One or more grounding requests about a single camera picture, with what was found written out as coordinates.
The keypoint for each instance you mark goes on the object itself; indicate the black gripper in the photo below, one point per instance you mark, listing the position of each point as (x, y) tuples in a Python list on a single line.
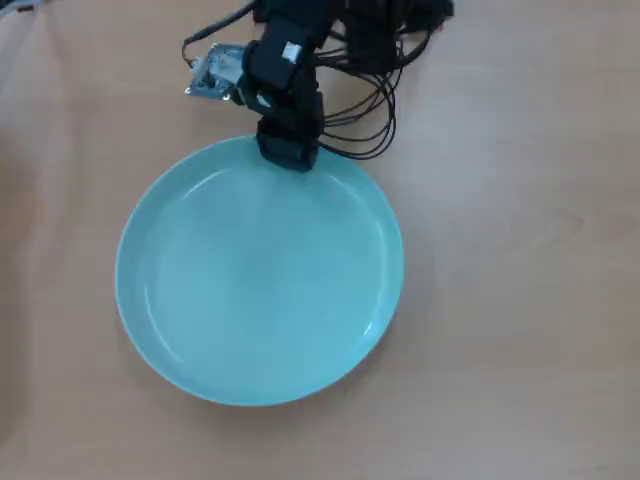
[(285, 105)]

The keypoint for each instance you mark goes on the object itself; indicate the light green shallow bowl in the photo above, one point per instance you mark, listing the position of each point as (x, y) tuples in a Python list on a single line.
[(260, 280)]

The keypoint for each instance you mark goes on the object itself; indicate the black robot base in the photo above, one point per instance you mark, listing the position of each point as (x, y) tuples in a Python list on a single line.
[(400, 15)]

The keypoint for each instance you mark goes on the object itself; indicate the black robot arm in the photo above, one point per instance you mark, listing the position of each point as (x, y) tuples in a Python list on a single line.
[(300, 20)]

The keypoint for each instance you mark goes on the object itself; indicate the bare camera circuit board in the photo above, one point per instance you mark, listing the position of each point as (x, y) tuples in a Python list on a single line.
[(217, 72)]

